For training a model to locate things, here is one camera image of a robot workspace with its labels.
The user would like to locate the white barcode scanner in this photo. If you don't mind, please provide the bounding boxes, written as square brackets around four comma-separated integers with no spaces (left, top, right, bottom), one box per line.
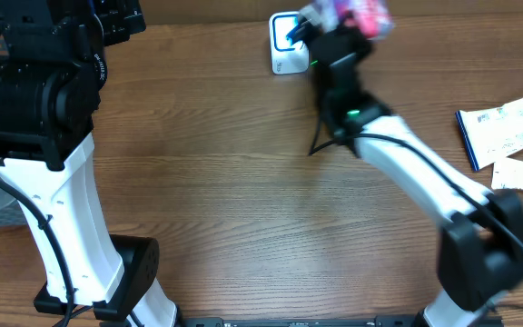
[269,11,310,74]

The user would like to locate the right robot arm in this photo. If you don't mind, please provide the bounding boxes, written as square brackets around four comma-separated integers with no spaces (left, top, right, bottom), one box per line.
[287,15,523,326]

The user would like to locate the cream snack bag blue edges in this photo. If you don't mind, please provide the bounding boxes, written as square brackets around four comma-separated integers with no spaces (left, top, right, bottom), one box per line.
[455,97,523,172]

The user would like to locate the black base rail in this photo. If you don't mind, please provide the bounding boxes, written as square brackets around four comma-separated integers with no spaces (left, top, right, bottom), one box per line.
[102,314,506,327]

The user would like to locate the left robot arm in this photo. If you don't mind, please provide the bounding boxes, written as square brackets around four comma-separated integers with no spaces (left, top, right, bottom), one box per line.
[0,0,183,327]

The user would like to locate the red purple tissue pack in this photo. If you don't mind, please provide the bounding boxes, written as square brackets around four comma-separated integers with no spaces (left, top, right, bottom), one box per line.
[312,0,394,40]

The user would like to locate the white tube with gold cap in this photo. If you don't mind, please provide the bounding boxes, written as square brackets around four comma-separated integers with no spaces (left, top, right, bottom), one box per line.
[491,158,523,190]

